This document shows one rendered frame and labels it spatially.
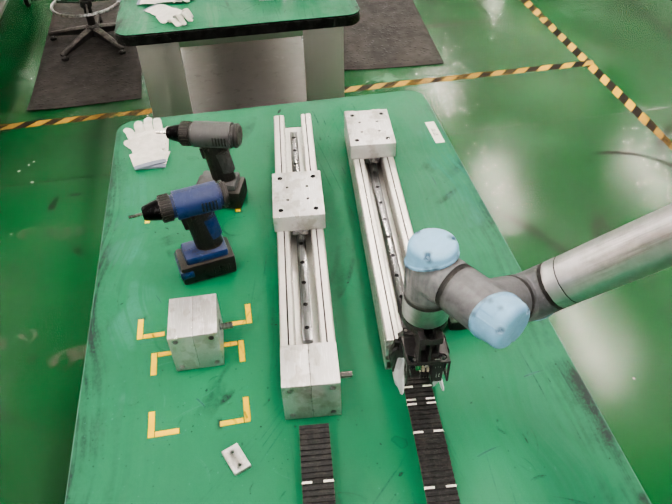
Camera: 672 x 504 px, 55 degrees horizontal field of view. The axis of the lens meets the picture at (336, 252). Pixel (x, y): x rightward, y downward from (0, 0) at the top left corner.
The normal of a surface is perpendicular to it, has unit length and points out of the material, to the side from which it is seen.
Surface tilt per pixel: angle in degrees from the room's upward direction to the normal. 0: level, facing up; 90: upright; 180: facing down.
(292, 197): 0
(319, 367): 0
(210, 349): 90
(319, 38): 90
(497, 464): 0
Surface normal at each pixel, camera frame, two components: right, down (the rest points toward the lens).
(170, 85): 0.16, 0.67
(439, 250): -0.04, -0.74
